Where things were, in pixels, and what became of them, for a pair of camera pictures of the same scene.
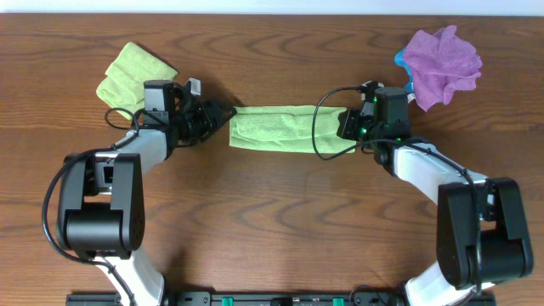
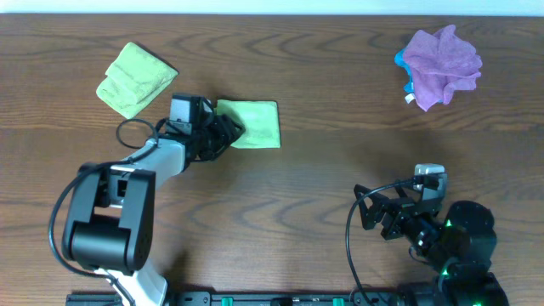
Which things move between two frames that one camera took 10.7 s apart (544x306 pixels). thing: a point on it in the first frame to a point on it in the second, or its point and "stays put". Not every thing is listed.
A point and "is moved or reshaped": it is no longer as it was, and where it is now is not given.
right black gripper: [349, 124] to [397, 215]
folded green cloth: [123, 88] stays put
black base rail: [261, 298] stays put
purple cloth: [440, 64] stays put
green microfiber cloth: [288, 129] is moved or reshaped
